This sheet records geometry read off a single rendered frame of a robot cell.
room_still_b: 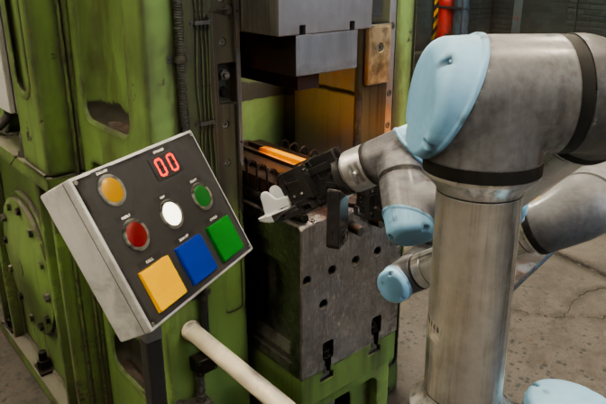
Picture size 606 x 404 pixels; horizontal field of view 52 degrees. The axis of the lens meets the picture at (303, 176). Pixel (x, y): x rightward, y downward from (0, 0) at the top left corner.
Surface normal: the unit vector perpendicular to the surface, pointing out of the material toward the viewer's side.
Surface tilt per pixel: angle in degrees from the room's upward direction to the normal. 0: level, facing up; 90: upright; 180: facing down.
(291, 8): 90
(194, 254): 60
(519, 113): 90
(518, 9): 90
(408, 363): 0
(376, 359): 90
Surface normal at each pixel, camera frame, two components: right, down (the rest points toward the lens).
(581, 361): 0.00, -0.94
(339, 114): -0.76, 0.22
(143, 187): 0.79, -0.35
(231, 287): 0.65, 0.26
